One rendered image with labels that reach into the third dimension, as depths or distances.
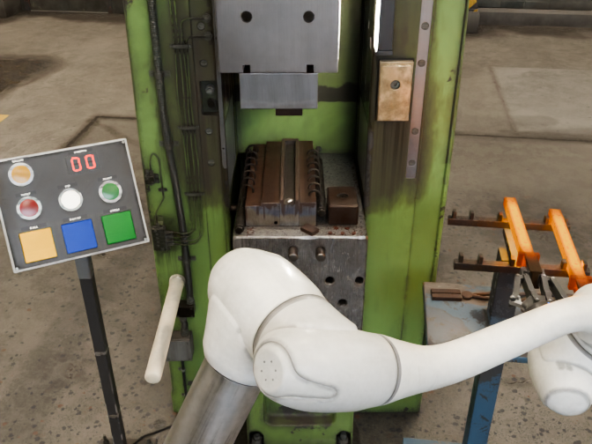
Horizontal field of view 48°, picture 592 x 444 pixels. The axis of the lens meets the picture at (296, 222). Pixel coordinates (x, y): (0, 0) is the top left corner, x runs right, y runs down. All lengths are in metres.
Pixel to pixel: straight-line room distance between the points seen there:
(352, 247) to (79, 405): 1.34
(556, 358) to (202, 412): 0.62
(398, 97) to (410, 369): 1.08
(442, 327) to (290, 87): 0.75
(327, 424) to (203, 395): 1.36
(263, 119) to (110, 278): 1.41
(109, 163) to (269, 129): 0.69
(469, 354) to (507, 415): 1.68
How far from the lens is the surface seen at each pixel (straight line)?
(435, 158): 2.01
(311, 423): 2.37
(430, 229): 2.13
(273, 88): 1.73
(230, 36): 1.70
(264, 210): 1.89
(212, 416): 1.04
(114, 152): 1.80
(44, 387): 2.88
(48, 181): 1.78
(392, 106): 1.90
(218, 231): 2.10
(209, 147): 1.97
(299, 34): 1.69
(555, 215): 1.89
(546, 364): 1.27
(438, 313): 1.90
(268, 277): 0.94
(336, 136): 2.31
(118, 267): 3.45
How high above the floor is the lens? 1.91
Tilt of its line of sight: 31 degrees down
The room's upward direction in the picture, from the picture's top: straight up
